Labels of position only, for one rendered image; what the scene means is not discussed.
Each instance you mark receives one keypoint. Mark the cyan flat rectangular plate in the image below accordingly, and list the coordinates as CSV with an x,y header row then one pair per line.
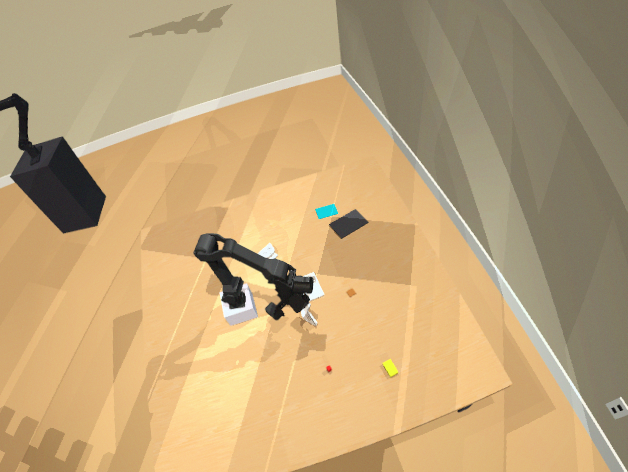
x,y
326,211

